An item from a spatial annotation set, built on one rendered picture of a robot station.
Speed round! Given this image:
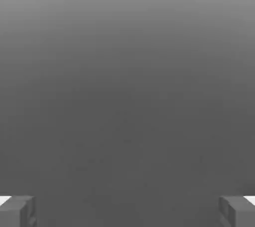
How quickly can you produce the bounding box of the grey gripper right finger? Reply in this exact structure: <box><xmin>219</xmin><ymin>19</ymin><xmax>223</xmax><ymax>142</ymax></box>
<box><xmin>218</xmin><ymin>195</ymin><xmax>255</xmax><ymax>227</ymax></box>

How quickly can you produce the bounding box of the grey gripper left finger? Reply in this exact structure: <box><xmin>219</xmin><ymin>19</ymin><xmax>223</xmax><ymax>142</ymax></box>
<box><xmin>0</xmin><ymin>195</ymin><xmax>38</xmax><ymax>227</ymax></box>

